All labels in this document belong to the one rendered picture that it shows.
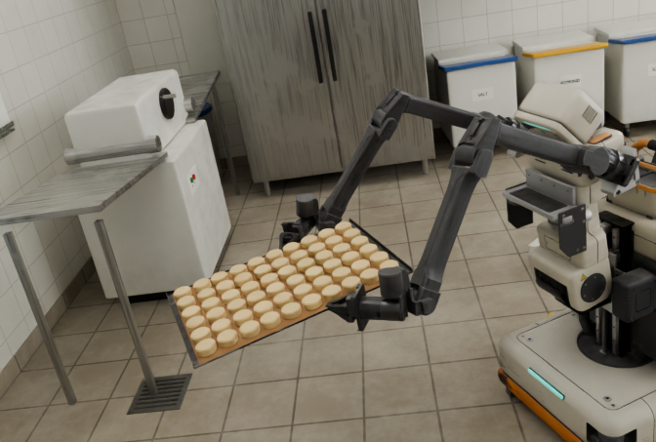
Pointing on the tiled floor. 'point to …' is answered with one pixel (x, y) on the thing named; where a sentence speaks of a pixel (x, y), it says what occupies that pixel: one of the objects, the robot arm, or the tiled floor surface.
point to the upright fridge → (319, 55)
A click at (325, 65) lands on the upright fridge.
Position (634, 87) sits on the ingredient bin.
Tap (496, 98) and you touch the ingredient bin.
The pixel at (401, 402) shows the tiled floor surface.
